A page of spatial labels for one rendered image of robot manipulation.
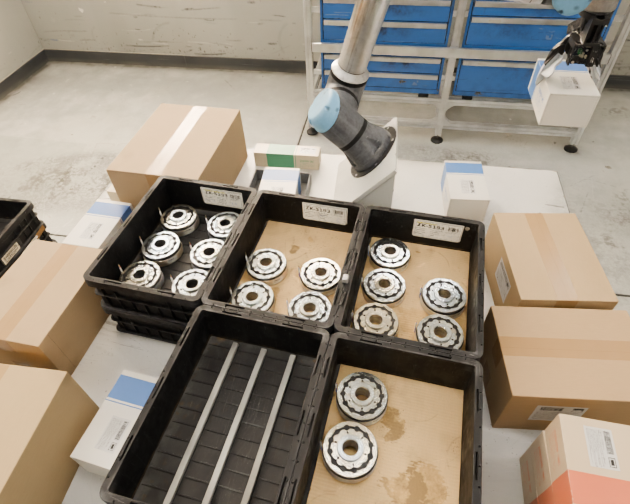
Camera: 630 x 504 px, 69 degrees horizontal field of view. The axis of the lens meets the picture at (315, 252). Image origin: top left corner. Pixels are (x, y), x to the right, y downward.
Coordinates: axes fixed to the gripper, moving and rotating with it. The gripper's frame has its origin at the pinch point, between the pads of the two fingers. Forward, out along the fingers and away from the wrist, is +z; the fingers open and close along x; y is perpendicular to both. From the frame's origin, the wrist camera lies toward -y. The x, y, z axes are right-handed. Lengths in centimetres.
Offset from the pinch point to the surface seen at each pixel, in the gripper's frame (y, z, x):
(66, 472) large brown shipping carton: 105, 37, -104
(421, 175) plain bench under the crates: -9, 41, -32
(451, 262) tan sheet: 43, 28, -26
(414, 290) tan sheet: 54, 28, -35
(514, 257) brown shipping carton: 42, 25, -11
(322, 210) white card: 35, 21, -61
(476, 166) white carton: -4.8, 32.0, -15.3
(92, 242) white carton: 46, 32, -127
